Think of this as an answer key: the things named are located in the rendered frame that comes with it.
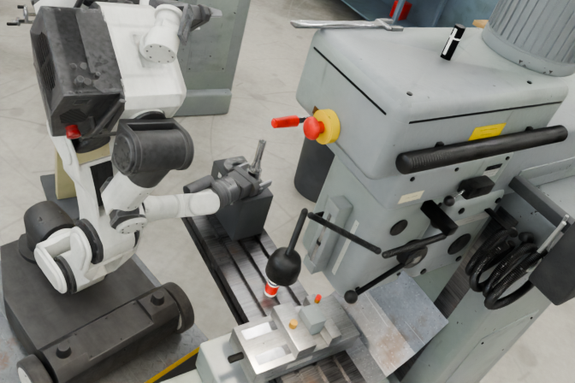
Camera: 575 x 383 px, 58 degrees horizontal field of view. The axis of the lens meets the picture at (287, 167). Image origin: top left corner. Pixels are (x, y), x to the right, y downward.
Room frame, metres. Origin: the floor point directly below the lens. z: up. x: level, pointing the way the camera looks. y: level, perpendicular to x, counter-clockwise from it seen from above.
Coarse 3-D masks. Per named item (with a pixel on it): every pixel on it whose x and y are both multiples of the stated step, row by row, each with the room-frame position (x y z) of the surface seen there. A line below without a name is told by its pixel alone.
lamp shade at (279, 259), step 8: (280, 248) 0.76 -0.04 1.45; (272, 256) 0.74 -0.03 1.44; (280, 256) 0.73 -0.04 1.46; (288, 256) 0.74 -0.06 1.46; (296, 256) 0.75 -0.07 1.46; (272, 264) 0.73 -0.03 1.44; (280, 264) 0.72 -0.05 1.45; (288, 264) 0.72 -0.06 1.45; (296, 264) 0.73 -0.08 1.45; (272, 272) 0.72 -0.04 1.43; (280, 272) 0.71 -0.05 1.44; (288, 272) 0.72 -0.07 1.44; (296, 272) 0.73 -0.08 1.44; (272, 280) 0.71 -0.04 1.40; (280, 280) 0.71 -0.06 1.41; (288, 280) 0.72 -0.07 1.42; (296, 280) 0.74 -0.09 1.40
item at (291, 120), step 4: (284, 116) 0.84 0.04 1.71; (288, 116) 0.85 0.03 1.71; (292, 116) 0.85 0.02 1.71; (296, 116) 0.85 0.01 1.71; (308, 116) 0.88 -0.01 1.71; (272, 120) 0.82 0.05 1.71; (276, 120) 0.82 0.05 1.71; (280, 120) 0.83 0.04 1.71; (284, 120) 0.83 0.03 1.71; (288, 120) 0.84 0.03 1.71; (292, 120) 0.84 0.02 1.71; (296, 120) 0.85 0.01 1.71; (300, 120) 0.86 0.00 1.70; (304, 120) 0.86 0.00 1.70; (272, 124) 0.82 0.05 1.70; (276, 124) 0.82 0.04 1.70; (280, 124) 0.82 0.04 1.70; (284, 124) 0.83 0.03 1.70; (288, 124) 0.83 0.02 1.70; (292, 124) 0.84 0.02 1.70; (296, 124) 0.84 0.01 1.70
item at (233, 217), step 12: (240, 156) 1.46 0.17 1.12; (216, 168) 1.37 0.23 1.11; (228, 168) 1.36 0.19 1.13; (264, 192) 1.32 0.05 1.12; (240, 204) 1.24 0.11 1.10; (252, 204) 1.26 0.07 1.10; (264, 204) 1.30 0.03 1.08; (216, 216) 1.32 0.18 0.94; (228, 216) 1.28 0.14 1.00; (240, 216) 1.24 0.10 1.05; (252, 216) 1.27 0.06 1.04; (264, 216) 1.31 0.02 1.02; (228, 228) 1.26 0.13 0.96; (240, 228) 1.25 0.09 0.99; (252, 228) 1.29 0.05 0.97
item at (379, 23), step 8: (296, 24) 0.83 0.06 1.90; (304, 24) 0.84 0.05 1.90; (312, 24) 0.85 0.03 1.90; (320, 24) 0.86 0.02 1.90; (328, 24) 0.87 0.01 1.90; (336, 24) 0.88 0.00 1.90; (344, 24) 0.90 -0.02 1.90; (352, 24) 0.91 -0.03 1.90; (360, 24) 0.92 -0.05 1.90; (368, 24) 0.94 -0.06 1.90; (376, 24) 0.95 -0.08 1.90; (384, 24) 0.96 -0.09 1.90
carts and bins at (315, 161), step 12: (312, 144) 2.75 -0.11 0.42; (324, 144) 2.70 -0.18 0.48; (300, 156) 2.85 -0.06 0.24; (312, 156) 2.73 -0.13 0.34; (324, 156) 2.70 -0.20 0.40; (300, 168) 2.80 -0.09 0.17; (312, 168) 2.72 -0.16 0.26; (324, 168) 2.70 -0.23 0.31; (300, 180) 2.77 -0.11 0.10; (312, 180) 2.72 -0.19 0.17; (324, 180) 2.70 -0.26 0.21; (300, 192) 2.76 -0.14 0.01; (312, 192) 2.72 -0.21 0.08
